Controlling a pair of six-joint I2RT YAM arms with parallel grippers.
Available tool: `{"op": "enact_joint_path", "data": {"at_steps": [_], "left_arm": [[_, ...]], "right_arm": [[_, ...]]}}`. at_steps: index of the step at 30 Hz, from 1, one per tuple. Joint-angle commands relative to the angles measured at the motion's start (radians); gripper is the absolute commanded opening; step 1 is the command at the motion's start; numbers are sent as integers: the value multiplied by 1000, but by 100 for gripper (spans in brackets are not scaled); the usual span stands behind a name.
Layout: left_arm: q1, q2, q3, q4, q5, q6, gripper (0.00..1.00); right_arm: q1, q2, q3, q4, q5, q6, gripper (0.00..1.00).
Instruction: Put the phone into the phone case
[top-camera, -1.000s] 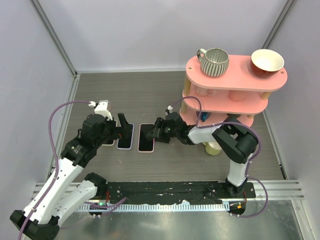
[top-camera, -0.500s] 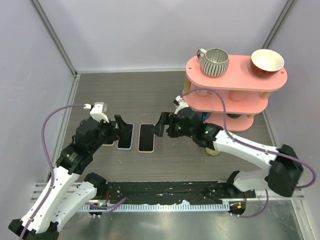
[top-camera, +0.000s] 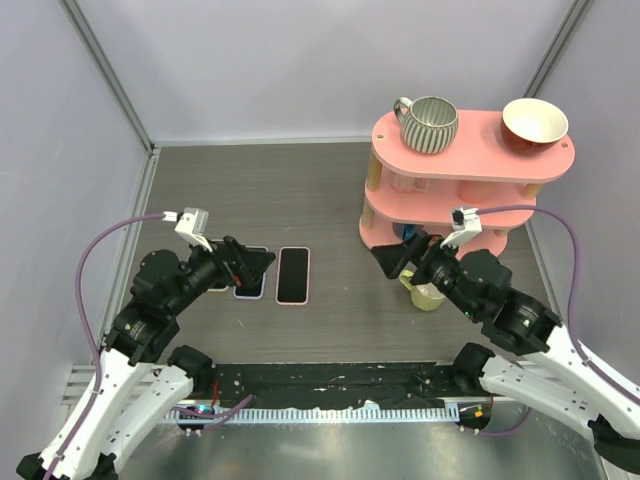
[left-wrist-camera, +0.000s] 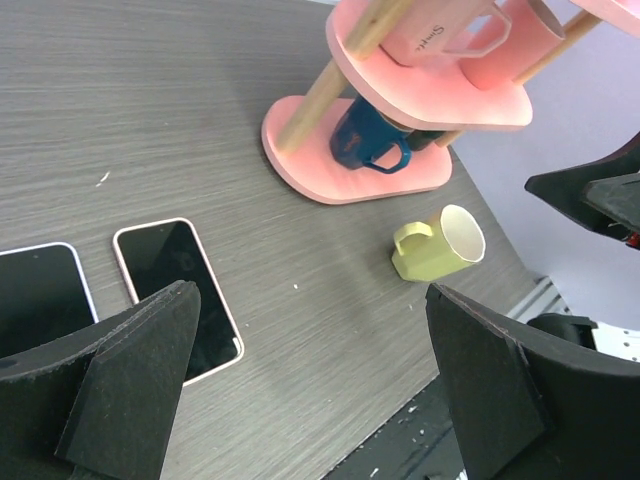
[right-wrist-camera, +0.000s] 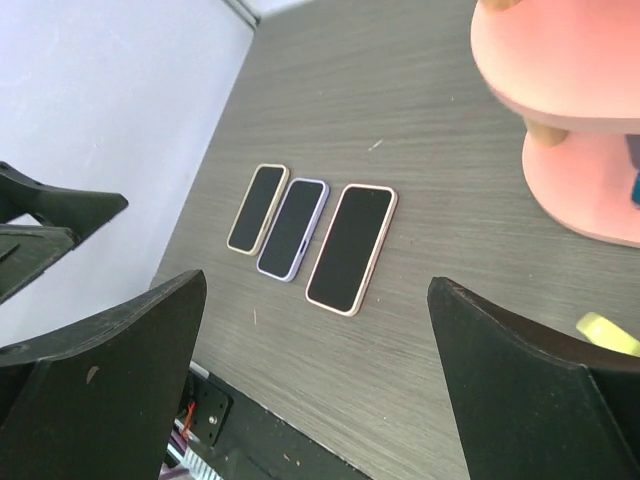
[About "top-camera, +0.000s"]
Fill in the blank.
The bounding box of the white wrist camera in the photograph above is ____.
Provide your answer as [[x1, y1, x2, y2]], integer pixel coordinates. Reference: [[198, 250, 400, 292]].
[[441, 207, 482, 248], [163, 207, 212, 252]]

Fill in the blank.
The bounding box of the red white bowl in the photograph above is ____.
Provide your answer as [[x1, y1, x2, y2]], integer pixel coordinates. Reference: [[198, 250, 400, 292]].
[[500, 98, 569, 156]]

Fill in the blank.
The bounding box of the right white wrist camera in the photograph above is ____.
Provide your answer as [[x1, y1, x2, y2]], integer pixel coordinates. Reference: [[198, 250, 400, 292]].
[[441, 207, 482, 248]]

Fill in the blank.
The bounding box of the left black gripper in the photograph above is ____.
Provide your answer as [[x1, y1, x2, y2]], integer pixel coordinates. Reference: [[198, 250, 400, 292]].
[[168, 231, 275, 315]]

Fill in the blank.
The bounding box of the yellow green mug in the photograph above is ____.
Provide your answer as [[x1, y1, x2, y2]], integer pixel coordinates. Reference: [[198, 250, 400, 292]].
[[398, 270, 446, 312]]

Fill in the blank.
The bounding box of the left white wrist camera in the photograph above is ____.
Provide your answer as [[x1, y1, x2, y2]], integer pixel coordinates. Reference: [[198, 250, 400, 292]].
[[163, 207, 212, 252]]

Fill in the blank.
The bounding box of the pink three-tier shelf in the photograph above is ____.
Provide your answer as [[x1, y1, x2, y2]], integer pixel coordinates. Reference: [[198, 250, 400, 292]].
[[359, 110, 575, 255]]

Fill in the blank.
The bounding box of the white slotted cable duct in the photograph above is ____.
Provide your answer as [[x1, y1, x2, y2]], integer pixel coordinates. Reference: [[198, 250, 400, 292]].
[[164, 405, 460, 425]]

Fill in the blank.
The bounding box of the beige phone case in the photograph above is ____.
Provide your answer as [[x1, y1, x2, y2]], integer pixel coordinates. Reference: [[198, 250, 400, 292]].
[[209, 239, 229, 293]]

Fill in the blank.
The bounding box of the black mounting plate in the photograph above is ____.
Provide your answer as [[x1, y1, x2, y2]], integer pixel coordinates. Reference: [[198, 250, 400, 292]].
[[154, 360, 514, 409]]

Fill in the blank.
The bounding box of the pink phone case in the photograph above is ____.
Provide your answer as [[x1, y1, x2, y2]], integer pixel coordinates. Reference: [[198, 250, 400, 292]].
[[275, 246, 312, 306]]

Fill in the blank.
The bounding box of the grey striped mug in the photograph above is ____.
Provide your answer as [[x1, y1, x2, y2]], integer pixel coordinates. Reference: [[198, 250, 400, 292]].
[[393, 96, 459, 155]]

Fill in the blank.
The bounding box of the clear pink glass cup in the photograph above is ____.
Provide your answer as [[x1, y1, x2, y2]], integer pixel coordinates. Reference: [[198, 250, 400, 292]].
[[391, 174, 430, 193]]

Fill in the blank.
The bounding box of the lilac phone case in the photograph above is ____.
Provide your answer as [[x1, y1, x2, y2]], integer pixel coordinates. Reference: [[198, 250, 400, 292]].
[[232, 246, 269, 301]]

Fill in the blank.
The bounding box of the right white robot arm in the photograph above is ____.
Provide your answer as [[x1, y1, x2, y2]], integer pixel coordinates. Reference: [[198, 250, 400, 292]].
[[371, 232, 639, 474]]

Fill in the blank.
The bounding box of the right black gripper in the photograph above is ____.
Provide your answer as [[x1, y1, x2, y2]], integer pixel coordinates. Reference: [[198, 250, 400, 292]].
[[370, 228, 479, 318]]

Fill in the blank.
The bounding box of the blue cup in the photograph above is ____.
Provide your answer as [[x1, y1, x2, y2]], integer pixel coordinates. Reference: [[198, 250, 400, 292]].
[[393, 223, 419, 241]]

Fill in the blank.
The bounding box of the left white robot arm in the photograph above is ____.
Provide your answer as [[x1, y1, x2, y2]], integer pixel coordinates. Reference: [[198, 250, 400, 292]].
[[16, 236, 276, 479]]

